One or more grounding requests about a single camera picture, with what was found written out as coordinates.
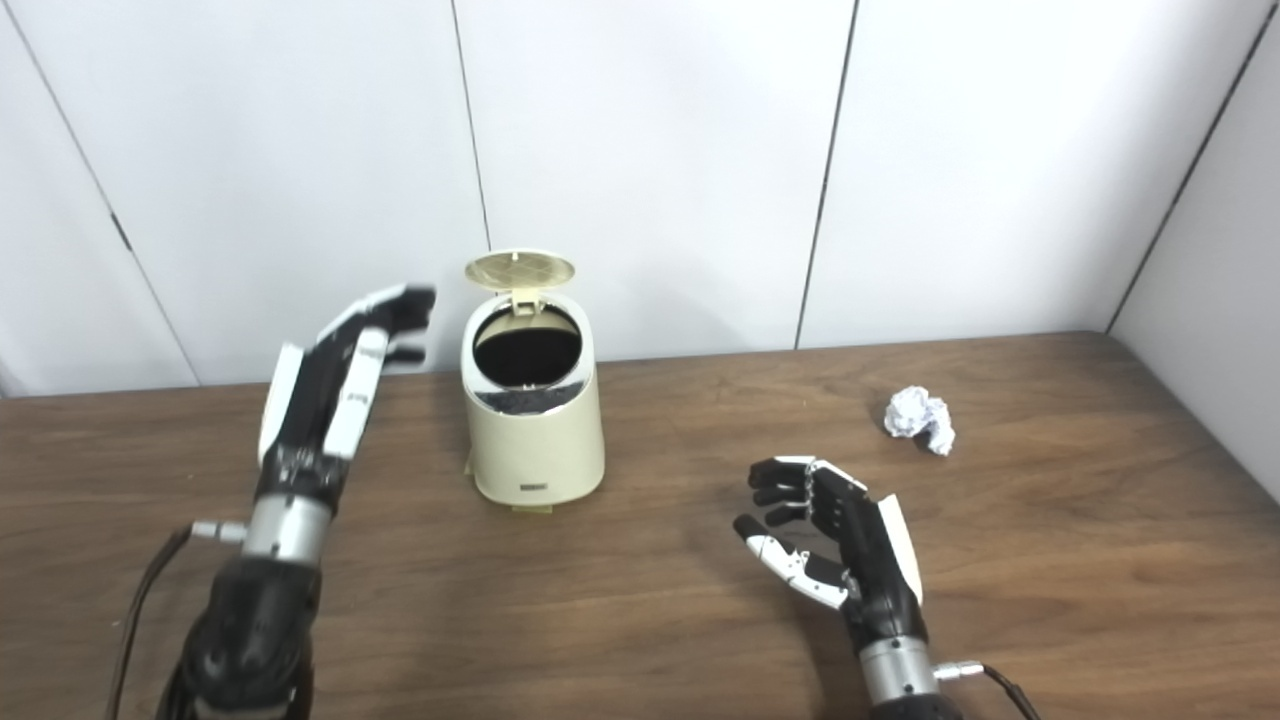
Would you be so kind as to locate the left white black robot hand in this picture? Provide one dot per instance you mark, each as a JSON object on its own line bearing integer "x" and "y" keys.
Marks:
{"x": 310, "y": 410}

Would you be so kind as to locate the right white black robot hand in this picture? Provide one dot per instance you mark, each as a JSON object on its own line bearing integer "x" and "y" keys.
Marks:
{"x": 870, "y": 570}

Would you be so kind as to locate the white paper ball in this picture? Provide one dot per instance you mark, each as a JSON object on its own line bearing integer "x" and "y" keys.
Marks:
{"x": 915, "y": 413}

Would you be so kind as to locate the cream-colored lidded bin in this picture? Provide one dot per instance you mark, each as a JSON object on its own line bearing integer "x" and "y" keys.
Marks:
{"x": 535, "y": 440}

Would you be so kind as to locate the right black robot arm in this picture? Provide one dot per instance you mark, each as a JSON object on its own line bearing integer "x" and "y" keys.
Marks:
{"x": 898, "y": 675}

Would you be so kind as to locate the yellowish tape patch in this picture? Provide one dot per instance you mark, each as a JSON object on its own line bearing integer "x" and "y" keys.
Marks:
{"x": 533, "y": 508}

